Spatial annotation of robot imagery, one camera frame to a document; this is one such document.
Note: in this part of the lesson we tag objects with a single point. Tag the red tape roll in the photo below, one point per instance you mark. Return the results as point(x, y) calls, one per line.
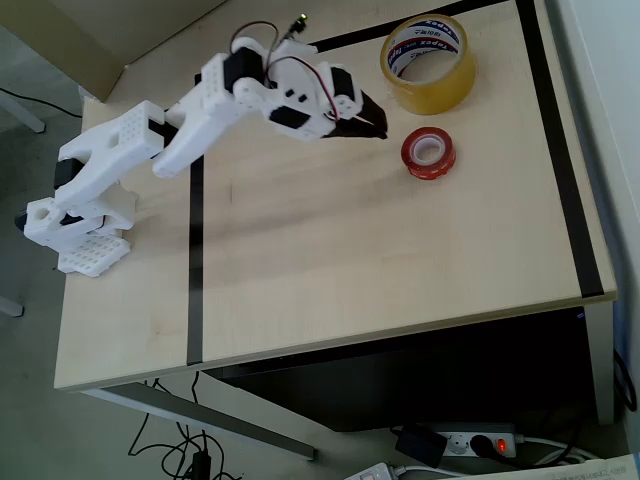
point(412, 160)

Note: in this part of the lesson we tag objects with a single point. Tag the white perforated arm base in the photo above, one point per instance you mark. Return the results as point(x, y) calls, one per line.
point(95, 255)

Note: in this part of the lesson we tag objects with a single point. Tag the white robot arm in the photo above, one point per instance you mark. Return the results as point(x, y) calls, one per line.
point(200, 125)

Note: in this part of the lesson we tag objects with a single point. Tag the black tape strip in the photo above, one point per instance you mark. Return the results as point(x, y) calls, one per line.
point(565, 175)
point(350, 39)
point(195, 275)

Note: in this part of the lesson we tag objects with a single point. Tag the yellow tape roll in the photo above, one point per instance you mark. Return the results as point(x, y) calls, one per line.
point(440, 95)

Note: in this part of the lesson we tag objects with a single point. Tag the grey slanted table leg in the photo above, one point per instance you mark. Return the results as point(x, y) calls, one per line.
point(225, 415)

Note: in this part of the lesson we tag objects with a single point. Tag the black power adapter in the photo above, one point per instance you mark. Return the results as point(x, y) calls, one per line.
point(420, 445)

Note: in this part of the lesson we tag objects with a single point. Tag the grey power strip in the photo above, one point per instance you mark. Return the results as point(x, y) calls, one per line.
point(460, 445)

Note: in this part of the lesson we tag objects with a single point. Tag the grey upright table leg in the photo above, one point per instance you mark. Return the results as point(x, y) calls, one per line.
point(602, 360)

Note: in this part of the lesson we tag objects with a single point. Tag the black round plug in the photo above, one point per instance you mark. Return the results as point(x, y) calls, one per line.
point(481, 444)

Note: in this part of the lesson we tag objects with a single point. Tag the white socket block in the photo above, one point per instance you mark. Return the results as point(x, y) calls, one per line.
point(370, 472)

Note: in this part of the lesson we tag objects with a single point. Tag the grey furniture foot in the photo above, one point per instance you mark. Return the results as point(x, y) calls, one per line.
point(12, 306)

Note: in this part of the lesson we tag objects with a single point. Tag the white printed paper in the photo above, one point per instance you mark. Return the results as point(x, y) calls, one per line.
point(575, 472)

